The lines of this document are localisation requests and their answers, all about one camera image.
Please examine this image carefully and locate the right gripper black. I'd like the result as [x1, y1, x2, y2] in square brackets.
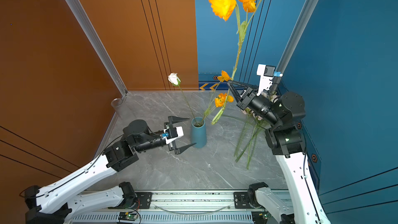
[227, 81, 280, 128]

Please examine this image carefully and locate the teal ceramic vase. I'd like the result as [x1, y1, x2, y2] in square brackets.
[190, 117, 207, 148]

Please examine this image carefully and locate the white rosebud flower stem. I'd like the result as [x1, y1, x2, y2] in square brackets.
[167, 73, 198, 126]

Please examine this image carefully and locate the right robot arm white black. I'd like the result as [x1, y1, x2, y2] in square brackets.
[228, 80, 330, 224]

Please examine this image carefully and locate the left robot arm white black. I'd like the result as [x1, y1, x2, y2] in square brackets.
[23, 116, 190, 224]

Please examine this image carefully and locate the clear ribbed glass vase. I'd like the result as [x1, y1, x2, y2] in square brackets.
[111, 98, 124, 119]

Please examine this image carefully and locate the pink carnation flower stem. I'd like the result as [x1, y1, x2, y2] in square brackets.
[234, 108, 269, 170]

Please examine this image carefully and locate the left green circuit board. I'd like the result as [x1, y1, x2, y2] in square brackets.
[118, 211, 141, 224]

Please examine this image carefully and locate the right circuit board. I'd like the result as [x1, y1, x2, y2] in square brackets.
[251, 212, 272, 224]

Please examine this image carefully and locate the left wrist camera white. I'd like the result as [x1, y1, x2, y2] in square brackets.
[161, 127, 184, 145]

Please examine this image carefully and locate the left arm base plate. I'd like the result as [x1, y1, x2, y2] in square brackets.
[109, 192, 153, 210]

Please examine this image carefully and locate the aluminium front rail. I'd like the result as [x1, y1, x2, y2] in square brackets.
[55, 189, 327, 224]

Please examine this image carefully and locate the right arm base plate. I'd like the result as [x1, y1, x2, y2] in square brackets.
[233, 191, 258, 209]

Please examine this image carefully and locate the right aluminium corner post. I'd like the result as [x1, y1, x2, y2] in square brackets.
[277, 0, 319, 74]

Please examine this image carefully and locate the aluminium corner post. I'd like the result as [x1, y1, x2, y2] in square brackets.
[65, 0, 128, 98]
[277, 0, 319, 74]

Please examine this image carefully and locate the left aluminium corner post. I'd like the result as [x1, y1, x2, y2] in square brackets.
[65, 0, 128, 98]

